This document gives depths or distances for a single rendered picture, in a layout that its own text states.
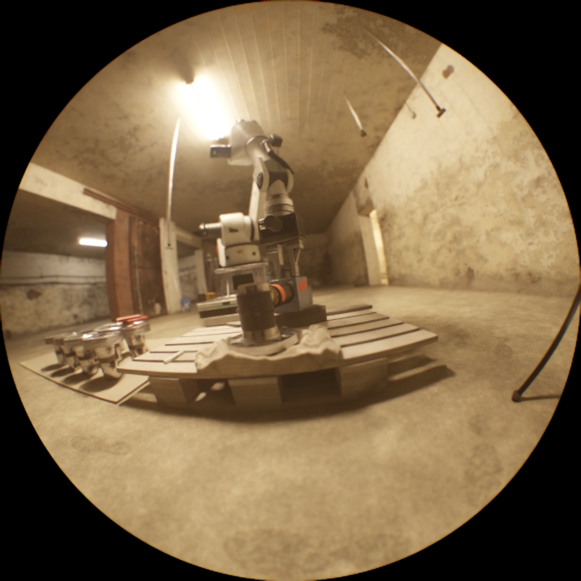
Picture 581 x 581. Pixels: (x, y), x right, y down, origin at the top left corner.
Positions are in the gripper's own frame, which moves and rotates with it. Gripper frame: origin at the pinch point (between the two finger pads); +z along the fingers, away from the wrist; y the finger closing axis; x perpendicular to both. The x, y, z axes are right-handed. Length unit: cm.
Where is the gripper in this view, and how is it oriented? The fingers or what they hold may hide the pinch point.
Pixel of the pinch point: (287, 270)
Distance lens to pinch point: 107.3
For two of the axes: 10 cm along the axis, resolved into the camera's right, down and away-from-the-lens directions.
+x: -3.3, 0.8, -9.4
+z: 1.4, 9.9, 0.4
